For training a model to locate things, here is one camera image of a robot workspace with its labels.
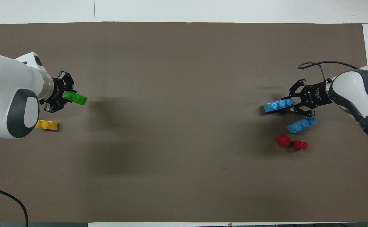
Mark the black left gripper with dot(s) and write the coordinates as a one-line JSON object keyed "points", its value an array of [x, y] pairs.
{"points": [[57, 91]]}

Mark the small red toy block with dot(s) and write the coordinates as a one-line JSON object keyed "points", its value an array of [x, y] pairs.
{"points": [[300, 145], [283, 141]]}

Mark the brown table mat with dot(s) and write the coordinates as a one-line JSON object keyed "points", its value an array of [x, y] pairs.
{"points": [[177, 126]]}

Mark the yellow toy block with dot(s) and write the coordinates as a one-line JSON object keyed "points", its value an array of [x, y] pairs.
{"points": [[48, 125]]}

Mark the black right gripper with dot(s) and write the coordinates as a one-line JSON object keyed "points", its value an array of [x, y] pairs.
{"points": [[318, 94]]}

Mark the light green toy block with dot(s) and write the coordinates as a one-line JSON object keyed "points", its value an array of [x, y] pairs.
{"points": [[76, 98]]}

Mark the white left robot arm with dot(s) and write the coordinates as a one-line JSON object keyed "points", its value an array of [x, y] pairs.
{"points": [[4, 94]]}

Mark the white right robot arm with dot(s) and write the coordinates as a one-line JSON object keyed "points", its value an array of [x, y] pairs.
{"points": [[351, 91]]}

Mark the blue toy block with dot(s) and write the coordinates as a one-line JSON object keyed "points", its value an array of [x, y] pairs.
{"points": [[301, 125], [277, 105]]}

